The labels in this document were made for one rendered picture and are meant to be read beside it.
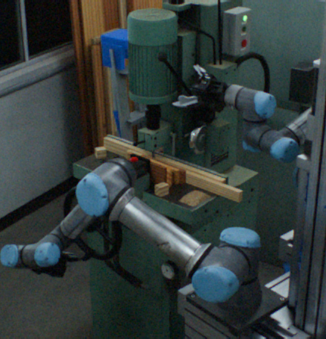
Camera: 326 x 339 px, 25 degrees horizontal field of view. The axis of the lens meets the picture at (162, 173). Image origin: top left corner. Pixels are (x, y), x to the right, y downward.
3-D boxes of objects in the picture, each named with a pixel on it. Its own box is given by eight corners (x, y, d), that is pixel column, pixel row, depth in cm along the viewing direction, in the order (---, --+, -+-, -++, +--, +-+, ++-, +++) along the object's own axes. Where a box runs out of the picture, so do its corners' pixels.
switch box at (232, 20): (221, 53, 282) (222, 11, 275) (237, 47, 289) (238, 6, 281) (234, 56, 278) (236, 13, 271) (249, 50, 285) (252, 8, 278)
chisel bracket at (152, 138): (138, 150, 283) (137, 130, 280) (161, 139, 293) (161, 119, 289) (152, 156, 279) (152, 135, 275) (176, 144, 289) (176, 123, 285)
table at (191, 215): (54, 185, 290) (54, 171, 287) (110, 159, 311) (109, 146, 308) (175, 237, 255) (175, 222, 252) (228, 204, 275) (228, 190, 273)
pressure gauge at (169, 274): (159, 279, 272) (159, 260, 269) (166, 275, 275) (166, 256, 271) (173, 285, 269) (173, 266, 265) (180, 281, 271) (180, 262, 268)
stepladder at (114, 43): (119, 252, 404) (92, 37, 359) (148, 233, 422) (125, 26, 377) (143, 259, 395) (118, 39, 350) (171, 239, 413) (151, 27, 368)
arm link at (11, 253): (15, 267, 239) (-4, 268, 244) (38, 269, 248) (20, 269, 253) (16, 242, 241) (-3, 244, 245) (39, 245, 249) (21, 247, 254)
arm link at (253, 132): (257, 160, 231) (258, 126, 226) (236, 146, 240) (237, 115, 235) (277, 153, 235) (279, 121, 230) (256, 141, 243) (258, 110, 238)
